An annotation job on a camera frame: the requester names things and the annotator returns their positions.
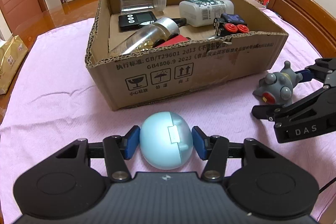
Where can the black digital timer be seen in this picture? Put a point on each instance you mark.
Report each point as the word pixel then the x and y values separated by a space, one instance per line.
pixel 135 21

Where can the black toy train red wheels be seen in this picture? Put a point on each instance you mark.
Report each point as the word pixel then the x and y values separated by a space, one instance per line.
pixel 229 24

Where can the light blue earbud case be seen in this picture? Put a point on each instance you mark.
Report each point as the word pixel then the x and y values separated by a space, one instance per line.
pixel 165 140

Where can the gold foil package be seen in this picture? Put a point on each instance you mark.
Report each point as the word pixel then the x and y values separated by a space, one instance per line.
pixel 12 53

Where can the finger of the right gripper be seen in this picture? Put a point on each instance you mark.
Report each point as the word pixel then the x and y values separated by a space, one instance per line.
pixel 278 109
pixel 322 70

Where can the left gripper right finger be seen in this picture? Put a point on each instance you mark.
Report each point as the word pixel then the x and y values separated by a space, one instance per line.
pixel 213 150

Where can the wooden chair right side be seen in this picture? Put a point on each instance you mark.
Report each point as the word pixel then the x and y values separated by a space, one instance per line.
pixel 312 20

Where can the brown cardboard box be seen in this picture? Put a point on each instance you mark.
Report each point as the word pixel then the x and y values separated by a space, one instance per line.
pixel 201 61

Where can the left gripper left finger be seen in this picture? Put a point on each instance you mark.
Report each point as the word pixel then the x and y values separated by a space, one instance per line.
pixel 117 150

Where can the pink table cloth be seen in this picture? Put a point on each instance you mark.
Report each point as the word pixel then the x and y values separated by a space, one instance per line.
pixel 55 101

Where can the white green-label bottle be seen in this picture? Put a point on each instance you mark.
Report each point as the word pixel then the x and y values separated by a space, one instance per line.
pixel 200 13

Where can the glass bottle silver cap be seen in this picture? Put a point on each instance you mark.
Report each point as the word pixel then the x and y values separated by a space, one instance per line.
pixel 147 37

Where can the grey rubber dog toy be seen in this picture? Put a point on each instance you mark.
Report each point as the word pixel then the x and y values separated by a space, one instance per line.
pixel 277 88

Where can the clear plastic jar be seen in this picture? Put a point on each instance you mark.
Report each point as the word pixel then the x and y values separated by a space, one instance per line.
pixel 129 6

